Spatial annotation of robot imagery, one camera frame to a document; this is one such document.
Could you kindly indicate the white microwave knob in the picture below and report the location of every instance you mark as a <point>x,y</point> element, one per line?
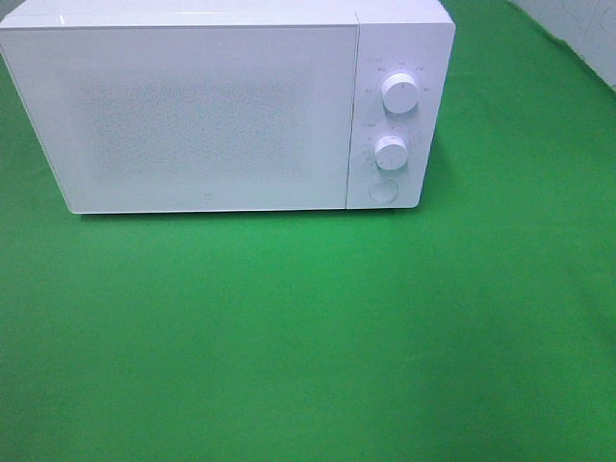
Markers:
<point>400,92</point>
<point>391,153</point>

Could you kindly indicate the white microwave door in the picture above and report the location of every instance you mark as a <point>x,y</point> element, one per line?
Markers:
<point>161,119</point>

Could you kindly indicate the round white door button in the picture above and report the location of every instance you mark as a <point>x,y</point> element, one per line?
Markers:
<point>385,191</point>

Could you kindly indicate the green table cloth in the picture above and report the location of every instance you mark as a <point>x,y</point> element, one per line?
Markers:
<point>479,326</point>

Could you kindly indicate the white microwave oven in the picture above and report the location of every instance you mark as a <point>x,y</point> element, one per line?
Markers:
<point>416,36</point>

